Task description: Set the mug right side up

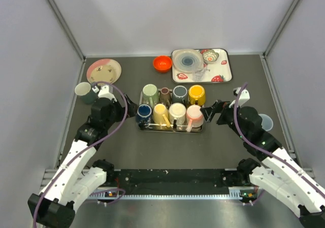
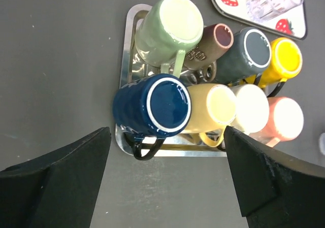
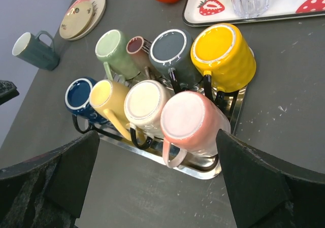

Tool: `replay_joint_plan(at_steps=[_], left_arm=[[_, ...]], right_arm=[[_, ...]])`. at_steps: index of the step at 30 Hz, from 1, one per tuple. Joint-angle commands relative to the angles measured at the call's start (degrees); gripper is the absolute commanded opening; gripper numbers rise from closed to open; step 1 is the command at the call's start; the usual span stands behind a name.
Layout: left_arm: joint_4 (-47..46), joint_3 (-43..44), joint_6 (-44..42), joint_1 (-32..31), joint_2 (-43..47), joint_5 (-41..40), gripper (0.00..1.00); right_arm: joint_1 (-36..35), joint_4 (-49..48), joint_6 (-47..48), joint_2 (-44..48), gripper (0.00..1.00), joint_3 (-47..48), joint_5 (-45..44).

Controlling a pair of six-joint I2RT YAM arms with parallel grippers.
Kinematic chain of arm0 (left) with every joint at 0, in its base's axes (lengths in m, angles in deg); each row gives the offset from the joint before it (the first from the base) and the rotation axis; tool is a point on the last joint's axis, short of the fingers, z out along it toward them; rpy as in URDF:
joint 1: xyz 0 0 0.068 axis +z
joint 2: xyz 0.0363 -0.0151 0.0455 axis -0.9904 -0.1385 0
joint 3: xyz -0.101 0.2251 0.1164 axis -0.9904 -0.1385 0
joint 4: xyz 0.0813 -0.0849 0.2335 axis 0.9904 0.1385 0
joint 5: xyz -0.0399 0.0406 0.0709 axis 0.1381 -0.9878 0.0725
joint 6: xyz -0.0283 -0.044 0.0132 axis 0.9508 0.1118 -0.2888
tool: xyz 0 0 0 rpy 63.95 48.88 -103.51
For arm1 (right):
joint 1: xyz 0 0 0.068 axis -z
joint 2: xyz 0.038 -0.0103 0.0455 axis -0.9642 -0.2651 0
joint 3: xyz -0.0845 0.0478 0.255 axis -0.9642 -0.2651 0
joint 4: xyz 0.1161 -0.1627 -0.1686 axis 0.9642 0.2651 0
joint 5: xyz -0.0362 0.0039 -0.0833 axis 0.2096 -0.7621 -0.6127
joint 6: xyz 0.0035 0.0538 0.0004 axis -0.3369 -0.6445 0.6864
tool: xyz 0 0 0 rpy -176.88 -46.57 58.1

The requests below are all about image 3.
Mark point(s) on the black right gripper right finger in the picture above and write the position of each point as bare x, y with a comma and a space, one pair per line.
266, 191

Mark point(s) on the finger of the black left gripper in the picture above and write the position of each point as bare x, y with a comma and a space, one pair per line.
8, 91

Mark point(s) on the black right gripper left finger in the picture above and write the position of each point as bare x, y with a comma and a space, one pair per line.
49, 190

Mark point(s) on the navy blue ceramic mug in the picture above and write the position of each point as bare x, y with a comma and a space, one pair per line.
77, 102

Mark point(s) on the pale yellow ceramic mug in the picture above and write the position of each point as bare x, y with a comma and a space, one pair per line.
107, 98

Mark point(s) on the pink ceramic mug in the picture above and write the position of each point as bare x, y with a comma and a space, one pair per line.
190, 122

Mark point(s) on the cream mug black handle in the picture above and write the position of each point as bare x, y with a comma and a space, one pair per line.
143, 106

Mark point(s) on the dark teal mug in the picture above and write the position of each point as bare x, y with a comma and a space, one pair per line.
31, 49

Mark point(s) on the light green ceramic mug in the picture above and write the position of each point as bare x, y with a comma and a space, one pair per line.
111, 51

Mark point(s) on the brown ceramic mug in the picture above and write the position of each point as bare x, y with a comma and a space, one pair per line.
138, 48

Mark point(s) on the small cream plate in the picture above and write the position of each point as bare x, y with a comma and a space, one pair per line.
76, 19

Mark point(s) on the pink cream large plate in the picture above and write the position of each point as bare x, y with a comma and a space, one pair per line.
99, 7

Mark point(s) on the white strawberry pattern tray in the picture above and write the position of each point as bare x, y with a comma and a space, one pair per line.
209, 12

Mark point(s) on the bright yellow mug black handle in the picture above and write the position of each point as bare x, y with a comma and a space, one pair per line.
223, 57

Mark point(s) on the grey mug black handle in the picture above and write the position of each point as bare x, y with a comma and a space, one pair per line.
170, 55

